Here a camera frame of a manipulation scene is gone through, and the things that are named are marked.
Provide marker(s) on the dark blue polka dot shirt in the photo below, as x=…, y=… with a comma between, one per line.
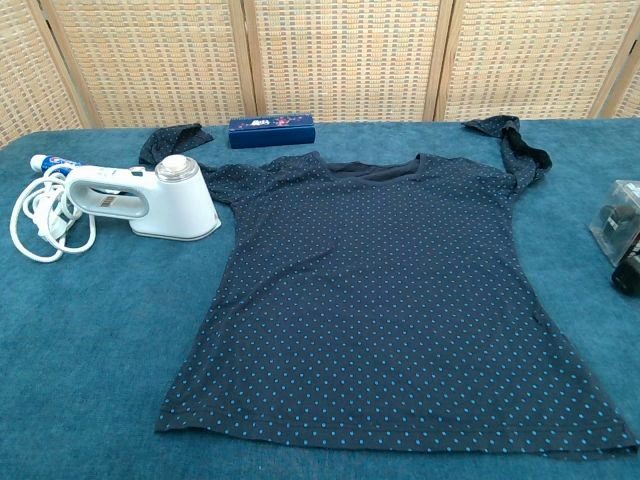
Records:
x=375, y=300

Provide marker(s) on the woven bamboo folding screen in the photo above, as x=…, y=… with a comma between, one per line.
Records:
x=350, y=55

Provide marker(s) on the long dark blue box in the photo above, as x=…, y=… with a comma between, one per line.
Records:
x=272, y=135

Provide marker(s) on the teal table cloth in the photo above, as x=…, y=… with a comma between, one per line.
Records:
x=100, y=350

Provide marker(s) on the blue white toothpaste tube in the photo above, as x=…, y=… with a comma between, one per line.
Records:
x=47, y=162

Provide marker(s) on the clear plastic box red bow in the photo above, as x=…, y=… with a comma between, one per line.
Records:
x=612, y=225

